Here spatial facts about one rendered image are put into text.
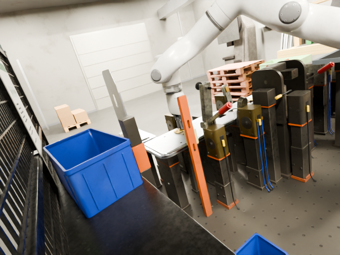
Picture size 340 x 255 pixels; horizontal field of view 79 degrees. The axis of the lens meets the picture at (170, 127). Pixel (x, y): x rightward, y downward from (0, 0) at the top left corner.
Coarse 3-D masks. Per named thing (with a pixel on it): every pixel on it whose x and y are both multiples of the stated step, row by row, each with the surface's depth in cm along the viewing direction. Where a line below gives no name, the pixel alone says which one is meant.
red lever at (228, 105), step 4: (228, 104) 65; (220, 108) 69; (224, 108) 66; (228, 108) 65; (220, 112) 69; (224, 112) 68; (212, 116) 73; (216, 116) 71; (208, 120) 76; (212, 120) 74; (208, 124) 77
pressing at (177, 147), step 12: (192, 120) 106; (216, 120) 96; (228, 120) 92; (168, 132) 98; (180, 132) 94; (144, 144) 91; (156, 144) 87; (168, 144) 84; (180, 144) 81; (156, 156) 79; (168, 156) 75
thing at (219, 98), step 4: (216, 96) 124; (220, 96) 121; (224, 96) 119; (216, 100) 125; (220, 100) 122; (224, 100) 119; (216, 104) 126; (220, 104) 123; (224, 104) 121; (220, 116) 128
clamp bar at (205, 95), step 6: (198, 84) 73; (204, 84) 70; (204, 90) 71; (210, 90) 72; (204, 96) 71; (210, 96) 73; (204, 102) 72; (210, 102) 74; (204, 108) 73; (210, 108) 75; (204, 114) 75; (210, 114) 76; (204, 120) 76
